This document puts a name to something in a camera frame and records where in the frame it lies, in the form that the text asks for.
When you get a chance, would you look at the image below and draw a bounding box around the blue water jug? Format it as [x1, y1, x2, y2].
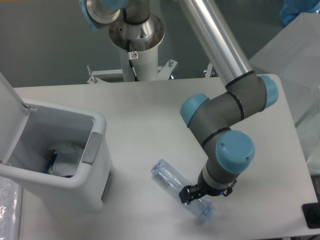
[279, 0, 320, 26]

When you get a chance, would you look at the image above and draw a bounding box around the blue yellow snack packet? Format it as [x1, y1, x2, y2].
[45, 151, 58, 175]

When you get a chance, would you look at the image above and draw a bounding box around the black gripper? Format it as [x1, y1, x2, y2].
[179, 181, 237, 204]

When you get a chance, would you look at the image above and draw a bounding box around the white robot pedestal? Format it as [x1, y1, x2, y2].
[118, 47, 158, 82]

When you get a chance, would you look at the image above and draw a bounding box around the white pedestal base frame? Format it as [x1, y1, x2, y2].
[86, 59, 216, 84]

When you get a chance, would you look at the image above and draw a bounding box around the white trash can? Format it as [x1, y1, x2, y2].
[0, 99, 113, 212]

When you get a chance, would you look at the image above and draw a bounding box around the clear plastic water bottle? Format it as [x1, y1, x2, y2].
[150, 159, 216, 221]

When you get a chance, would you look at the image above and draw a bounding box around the white trash can lid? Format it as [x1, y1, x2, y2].
[0, 75, 30, 163]

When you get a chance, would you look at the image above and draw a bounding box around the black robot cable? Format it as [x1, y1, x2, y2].
[126, 39, 140, 82]

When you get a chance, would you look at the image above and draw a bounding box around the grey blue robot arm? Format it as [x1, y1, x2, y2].
[79, 0, 279, 204]

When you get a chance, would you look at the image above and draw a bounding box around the black device at table edge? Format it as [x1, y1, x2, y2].
[302, 202, 320, 229]

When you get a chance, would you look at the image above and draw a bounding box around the white plastic wrapper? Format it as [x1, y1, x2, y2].
[49, 141, 84, 178]

